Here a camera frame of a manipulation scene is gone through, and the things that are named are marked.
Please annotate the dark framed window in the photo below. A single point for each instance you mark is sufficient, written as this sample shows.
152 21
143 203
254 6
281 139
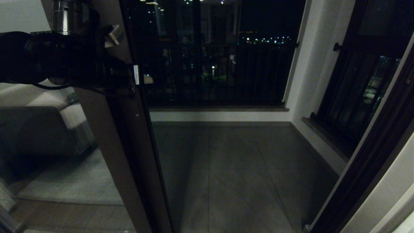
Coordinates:
372 42

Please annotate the brown framed fixed glass door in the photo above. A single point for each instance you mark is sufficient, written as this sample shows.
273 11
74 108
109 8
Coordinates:
97 116

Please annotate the black metal balcony railing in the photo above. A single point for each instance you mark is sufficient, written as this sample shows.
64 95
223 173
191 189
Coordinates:
252 47

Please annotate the grey floor rug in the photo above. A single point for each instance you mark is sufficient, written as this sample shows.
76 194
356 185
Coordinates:
81 184

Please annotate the dark brown door jamb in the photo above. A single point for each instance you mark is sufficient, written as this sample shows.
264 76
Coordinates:
368 161

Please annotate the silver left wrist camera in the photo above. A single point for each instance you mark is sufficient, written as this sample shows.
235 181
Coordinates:
114 34

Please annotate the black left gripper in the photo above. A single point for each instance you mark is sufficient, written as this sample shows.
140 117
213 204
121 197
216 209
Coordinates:
97 71

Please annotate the grey and beige sofa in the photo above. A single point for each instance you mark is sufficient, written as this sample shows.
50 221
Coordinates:
74 116

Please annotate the black window guard railing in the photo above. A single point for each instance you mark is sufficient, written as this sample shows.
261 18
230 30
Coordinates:
336 48

